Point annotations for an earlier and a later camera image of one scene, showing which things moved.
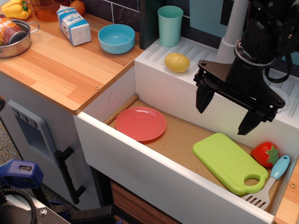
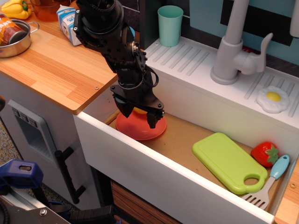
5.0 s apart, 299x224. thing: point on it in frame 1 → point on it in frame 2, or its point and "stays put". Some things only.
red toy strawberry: x=266 y=153 stays put
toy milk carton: x=76 y=28 stays put
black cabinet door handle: x=62 y=156 stays put
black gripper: x=241 y=83 → x=138 y=91
